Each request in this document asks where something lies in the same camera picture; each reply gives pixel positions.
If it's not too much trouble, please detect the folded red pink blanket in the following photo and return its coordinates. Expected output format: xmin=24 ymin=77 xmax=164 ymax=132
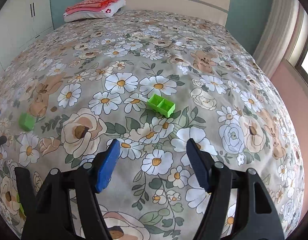
xmin=65 ymin=0 xmax=119 ymax=15

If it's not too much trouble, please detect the green divided box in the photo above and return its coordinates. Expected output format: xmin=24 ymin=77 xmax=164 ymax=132
xmin=147 ymin=94 xmax=176 ymax=118

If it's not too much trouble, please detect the floral bed cover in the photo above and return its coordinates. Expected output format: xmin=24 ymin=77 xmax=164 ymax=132
xmin=0 ymin=10 xmax=305 ymax=239

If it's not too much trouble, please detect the window with frame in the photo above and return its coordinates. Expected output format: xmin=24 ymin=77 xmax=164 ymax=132
xmin=285 ymin=6 xmax=308 ymax=86

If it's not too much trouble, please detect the white wardrobe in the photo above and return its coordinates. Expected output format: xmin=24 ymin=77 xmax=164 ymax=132
xmin=0 ymin=0 xmax=53 ymax=70

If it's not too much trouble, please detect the small green block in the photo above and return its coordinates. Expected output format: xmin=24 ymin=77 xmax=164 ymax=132
xmin=19 ymin=113 xmax=36 ymax=132

